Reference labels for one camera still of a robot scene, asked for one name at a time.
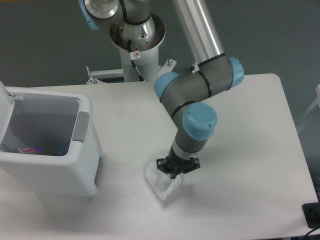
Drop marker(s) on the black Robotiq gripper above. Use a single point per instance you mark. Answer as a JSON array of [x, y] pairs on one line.
[[175, 165]]

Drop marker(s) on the clear plastic wrapper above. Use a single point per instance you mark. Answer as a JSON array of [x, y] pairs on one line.
[[160, 182]]

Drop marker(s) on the crushed clear plastic bottle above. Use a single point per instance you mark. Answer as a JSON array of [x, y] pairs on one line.
[[30, 150]]

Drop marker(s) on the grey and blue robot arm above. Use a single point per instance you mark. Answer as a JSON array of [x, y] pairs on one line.
[[182, 97]]

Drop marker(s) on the white trash can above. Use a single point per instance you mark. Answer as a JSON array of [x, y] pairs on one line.
[[59, 122]]

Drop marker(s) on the white trash can lid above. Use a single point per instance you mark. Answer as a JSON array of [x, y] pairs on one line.
[[10, 140]]

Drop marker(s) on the black device at table edge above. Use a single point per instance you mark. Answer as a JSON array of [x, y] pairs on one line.
[[311, 213]]

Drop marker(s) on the white object at right edge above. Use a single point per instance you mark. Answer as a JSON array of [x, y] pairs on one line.
[[310, 112]]

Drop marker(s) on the white metal frame bracket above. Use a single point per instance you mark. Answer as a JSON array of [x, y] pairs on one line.
[[114, 75]]

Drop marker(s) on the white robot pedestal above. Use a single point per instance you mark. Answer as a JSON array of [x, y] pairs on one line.
[[138, 46]]

